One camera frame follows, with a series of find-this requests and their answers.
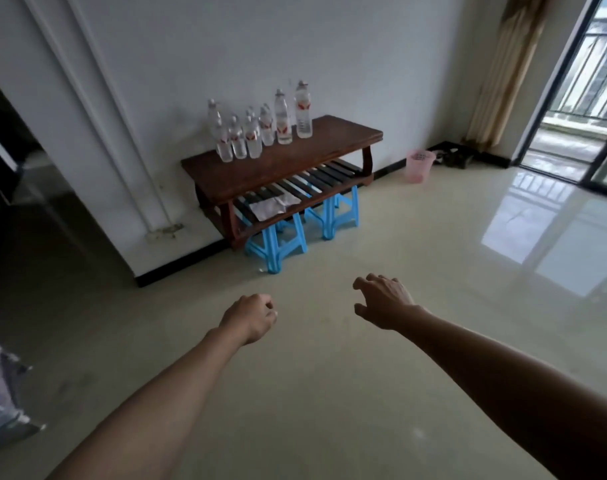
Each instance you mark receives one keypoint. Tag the person's right hand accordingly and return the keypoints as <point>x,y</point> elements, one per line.
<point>387,303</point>

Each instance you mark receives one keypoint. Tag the pink plastic basket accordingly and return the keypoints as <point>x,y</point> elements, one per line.
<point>419,167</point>

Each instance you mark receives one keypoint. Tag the person's left hand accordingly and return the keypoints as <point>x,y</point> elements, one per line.
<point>247,318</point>

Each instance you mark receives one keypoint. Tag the balcony railing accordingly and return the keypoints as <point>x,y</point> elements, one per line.
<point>591,79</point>

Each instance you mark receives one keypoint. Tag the person's left fingers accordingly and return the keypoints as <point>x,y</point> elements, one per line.
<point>269,308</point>

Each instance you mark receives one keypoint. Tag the brown wooden table with shelf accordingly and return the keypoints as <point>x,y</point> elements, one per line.
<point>278,167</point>

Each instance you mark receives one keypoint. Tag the white wall pipe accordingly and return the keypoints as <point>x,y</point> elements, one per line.
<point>91,114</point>
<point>121,102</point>

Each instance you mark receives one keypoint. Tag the person's left forearm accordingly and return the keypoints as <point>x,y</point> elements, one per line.
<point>158,409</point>

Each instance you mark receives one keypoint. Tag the group of clear water bottles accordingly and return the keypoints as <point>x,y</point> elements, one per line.
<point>282,122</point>

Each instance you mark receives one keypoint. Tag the patterned grey fabric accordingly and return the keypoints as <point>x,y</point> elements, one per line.
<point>1,389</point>

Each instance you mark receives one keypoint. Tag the blue plastic stool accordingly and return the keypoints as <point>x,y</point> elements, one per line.
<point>329,217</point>
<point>272,247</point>

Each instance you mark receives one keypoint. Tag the dark sliding glass door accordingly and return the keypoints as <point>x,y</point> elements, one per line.
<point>591,177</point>

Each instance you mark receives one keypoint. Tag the white cloth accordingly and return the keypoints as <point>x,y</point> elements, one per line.
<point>272,205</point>

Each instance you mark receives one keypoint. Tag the person's right thumb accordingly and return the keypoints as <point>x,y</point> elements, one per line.
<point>362,309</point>

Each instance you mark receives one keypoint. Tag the person's right forearm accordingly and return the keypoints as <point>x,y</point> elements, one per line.
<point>508,389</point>

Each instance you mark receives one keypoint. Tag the beige curtain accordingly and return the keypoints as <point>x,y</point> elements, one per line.
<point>508,69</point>

